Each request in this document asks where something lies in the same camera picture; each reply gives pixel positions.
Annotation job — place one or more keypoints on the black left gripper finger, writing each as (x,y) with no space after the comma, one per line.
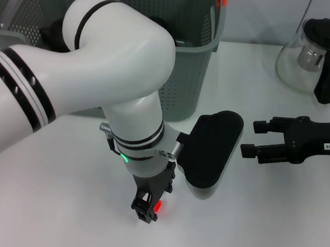
(144,206)
(168,188)

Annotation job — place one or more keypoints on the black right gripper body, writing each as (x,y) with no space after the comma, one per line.
(307,140)

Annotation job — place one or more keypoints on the black clay teapot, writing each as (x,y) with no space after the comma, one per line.
(54,35)

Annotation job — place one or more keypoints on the small bright red brick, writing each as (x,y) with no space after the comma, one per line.
(157,207)

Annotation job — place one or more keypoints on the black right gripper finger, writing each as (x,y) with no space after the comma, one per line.
(268,125)
(264,153)

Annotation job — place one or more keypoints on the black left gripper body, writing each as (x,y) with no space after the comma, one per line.
(154,184)

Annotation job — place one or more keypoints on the grey perforated storage bin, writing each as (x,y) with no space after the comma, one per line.
(187,80)

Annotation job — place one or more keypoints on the grey left wrist camera housing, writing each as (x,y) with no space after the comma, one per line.
(211,151)

